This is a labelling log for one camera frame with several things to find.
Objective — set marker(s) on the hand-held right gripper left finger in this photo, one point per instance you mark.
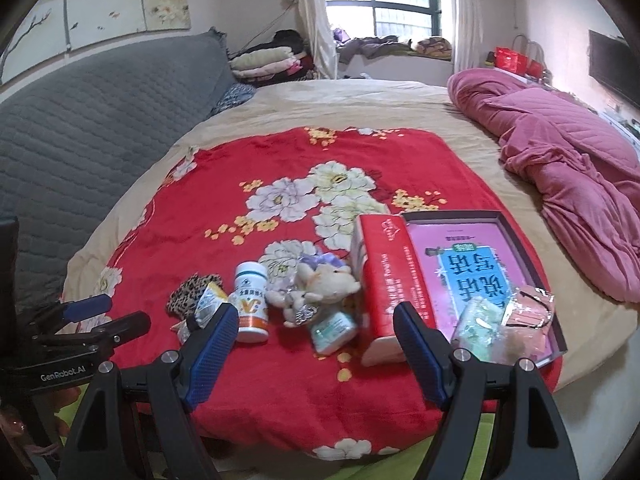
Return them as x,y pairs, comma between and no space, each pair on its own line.
210,355

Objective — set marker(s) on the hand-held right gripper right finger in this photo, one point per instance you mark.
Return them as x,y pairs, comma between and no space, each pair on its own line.
425,355

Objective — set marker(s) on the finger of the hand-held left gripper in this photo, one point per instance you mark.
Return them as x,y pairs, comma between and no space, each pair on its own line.
85,307
122,327

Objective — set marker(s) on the green floral tissue pack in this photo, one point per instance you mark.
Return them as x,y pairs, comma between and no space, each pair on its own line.
477,325

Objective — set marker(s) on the leopard print scrunchie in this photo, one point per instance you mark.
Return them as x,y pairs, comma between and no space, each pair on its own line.
187,295

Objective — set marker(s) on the white pill bottle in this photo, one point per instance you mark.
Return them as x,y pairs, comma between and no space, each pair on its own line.
251,305

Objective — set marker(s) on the small green tissue pack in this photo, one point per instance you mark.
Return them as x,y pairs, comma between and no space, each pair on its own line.
332,332

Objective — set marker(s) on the pink items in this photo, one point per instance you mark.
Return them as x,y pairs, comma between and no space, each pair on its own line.
530,320

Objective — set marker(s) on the cream plush toy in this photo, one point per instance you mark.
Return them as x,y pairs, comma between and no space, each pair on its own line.
325,285

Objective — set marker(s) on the grey box lid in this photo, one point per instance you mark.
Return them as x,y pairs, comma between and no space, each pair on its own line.
547,305

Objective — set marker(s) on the person's left hand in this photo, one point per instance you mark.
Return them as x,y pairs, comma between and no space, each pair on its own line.
12,425

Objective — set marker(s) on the red tissue box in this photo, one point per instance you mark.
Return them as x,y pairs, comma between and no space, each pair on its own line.
385,270

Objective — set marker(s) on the pink printed book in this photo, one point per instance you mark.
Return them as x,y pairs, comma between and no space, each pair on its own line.
450,260

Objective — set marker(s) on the red floral blanket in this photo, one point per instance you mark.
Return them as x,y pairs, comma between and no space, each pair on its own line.
200,200

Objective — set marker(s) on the grey quilted headboard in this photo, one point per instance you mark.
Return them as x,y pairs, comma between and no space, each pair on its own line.
90,120

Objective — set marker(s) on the pink quilt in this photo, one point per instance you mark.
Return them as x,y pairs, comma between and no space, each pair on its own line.
565,160

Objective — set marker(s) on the blue patterned pillow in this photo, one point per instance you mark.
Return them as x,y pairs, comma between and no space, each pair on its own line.
232,97

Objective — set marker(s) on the beige bed sheet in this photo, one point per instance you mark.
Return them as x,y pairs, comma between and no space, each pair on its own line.
350,105

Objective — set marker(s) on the folded clothes pile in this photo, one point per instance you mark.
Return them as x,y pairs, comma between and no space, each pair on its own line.
265,62

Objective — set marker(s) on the white dresser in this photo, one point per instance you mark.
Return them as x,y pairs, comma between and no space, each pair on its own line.
622,122

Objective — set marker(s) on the small red gift bag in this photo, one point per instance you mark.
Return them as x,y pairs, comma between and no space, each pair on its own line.
536,69

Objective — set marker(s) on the large red gift bag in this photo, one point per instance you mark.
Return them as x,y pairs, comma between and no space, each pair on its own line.
510,60

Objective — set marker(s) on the brown patterned blanket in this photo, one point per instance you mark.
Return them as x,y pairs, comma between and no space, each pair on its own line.
434,47

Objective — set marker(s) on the grey clothes heap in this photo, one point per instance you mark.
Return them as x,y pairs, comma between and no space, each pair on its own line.
370,45

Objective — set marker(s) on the white curtain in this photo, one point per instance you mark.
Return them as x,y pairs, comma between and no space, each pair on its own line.
465,5
312,10

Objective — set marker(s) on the wall painting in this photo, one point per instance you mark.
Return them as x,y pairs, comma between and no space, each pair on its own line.
100,5

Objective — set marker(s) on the black wall television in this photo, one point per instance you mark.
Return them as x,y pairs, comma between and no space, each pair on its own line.
615,65

